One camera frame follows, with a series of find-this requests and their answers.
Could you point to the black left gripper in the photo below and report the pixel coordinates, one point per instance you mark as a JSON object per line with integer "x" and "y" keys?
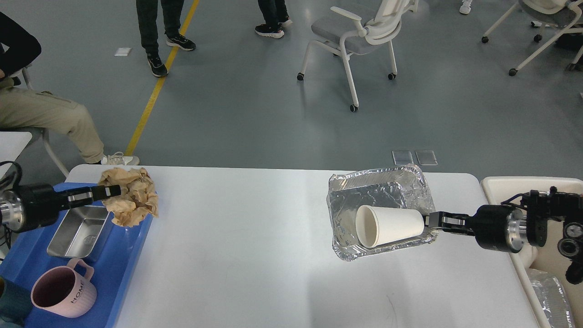
{"x": 28, "y": 207}

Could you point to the pink mug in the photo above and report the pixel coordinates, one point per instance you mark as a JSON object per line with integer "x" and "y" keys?
{"x": 65, "y": 290}

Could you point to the steel rectangular container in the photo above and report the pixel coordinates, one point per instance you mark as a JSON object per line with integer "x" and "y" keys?
{"x": 82, "y": 234}

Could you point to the beige plastic bin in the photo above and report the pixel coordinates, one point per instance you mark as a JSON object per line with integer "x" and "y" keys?
{"x": 547, "y": 258}

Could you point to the blue plastic tray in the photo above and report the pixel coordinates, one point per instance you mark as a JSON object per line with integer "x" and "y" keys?
{"x": 28, "y": 260}

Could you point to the brown paper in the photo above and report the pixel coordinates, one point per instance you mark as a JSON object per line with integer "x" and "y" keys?
{"x": 137, "y": 199}

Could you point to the white paper cup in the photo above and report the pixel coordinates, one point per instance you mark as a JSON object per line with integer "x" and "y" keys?
{"x": 381, "y": 225}

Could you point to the person in beige trousers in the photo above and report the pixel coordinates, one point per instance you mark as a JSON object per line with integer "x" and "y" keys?
{"x": 21, "y": 107}

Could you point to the dark teal object corner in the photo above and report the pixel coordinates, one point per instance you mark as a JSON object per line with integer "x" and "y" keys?
{"x": 15, "y": 304}

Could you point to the aluminium foil tray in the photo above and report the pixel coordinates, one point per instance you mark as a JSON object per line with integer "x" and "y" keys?
{"x": 397, "y": 187}

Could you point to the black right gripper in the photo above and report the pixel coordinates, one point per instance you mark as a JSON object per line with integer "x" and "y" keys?
{"x": 495, "y": 227}

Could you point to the white office chair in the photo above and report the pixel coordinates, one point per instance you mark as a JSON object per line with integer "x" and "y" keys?
{"x": 359, "y": 31}

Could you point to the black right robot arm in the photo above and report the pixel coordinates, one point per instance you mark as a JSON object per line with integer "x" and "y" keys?
{"x": 538, "y": 209}

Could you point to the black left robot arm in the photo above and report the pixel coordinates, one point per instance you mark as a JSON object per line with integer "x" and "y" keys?
{"x": 12, "y": 180}

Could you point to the white side table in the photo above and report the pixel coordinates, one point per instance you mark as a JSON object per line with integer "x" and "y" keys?
{"x": 12, "y": 144}

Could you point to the person with white sneakers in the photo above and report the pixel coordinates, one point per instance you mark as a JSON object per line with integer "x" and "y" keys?
{"x": 465, "y": 7}

